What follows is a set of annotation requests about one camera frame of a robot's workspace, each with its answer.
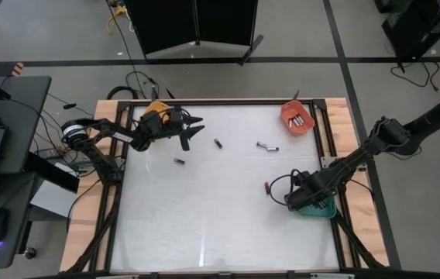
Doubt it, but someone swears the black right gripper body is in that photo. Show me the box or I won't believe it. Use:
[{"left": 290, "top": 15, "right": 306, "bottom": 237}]
[{"left": 284, "top": 170, "right": 328, "bottom": 213}]

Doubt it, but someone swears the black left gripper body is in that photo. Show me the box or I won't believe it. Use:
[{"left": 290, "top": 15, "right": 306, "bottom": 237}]
[{"left": 132, "top": 109, "right": 190, "bottom": 153}]

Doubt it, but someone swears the teal plastic bin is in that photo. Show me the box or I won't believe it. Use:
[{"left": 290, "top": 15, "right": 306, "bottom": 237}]
[{"left": 295, "top": 195, "right": 337, "bottom": 220}]

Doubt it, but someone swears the orange plastic bin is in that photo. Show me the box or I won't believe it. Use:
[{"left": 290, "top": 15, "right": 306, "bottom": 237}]
[{"left": 280, "top": 99, "right": 316, "bottom": 137}]

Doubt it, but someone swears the black folding screen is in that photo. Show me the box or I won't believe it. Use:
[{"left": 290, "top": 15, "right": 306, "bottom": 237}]
[{"left": 122, "top": 0, "right": 264, "bottom": 66}]

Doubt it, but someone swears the black desk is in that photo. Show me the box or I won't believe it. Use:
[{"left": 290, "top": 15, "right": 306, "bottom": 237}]
[{"left": 0, "top": 75, "right": 53, "bottom": 270}]

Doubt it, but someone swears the black equipment cart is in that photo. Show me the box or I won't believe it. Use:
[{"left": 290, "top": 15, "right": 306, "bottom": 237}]
[{"left": 374, "top": 0, "right": 440, "bottom": 73}]

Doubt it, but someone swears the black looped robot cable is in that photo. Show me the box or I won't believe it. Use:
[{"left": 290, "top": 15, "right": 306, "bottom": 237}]
[{"left": 267, "top": 169, "right": 297, "bottom": 207}]

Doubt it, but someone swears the black aluminium table frame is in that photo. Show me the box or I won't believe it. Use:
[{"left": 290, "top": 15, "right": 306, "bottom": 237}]
[{"left": 59, "top": 98, "right": 391, "bottom": 279}]

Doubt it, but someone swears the thick black floor cable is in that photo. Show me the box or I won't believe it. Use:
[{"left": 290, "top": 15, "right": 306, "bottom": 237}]
[{"left": 106, "top": 71, "right": 161, "bottom": 101}]

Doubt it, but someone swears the yellow floor cable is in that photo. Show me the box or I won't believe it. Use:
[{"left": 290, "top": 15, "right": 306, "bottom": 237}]
[{"left": 105, "top": 4, "right": 129, "bottom": 34}]

